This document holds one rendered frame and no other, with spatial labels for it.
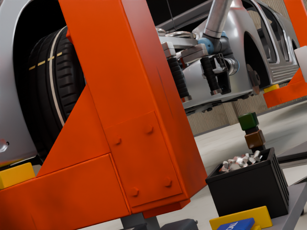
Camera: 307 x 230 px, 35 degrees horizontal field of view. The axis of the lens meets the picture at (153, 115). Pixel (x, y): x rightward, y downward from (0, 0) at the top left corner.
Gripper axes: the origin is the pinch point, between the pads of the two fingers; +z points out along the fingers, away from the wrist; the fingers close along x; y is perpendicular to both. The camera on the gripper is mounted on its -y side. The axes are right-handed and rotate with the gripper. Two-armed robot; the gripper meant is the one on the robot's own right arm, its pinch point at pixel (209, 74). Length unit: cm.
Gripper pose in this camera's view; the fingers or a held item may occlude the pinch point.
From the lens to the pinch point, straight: 190.8
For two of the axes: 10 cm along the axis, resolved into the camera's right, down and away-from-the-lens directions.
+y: -3.3, -9.4, 0.3
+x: 8.5, -3.1, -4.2
